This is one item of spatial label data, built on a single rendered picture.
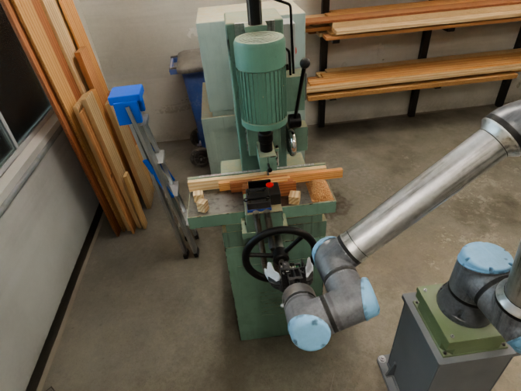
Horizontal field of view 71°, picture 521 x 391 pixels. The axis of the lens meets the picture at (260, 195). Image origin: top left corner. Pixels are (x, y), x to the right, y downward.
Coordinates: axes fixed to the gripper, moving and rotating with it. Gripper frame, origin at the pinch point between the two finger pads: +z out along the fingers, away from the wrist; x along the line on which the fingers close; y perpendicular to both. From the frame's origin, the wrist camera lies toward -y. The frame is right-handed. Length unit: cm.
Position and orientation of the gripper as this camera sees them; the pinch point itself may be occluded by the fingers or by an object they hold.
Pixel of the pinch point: (288, 268)
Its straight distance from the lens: 120.1
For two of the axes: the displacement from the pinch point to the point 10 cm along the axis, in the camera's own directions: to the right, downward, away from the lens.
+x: -9.9, 1.2, -0.4
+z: -0.7, -2.9, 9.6
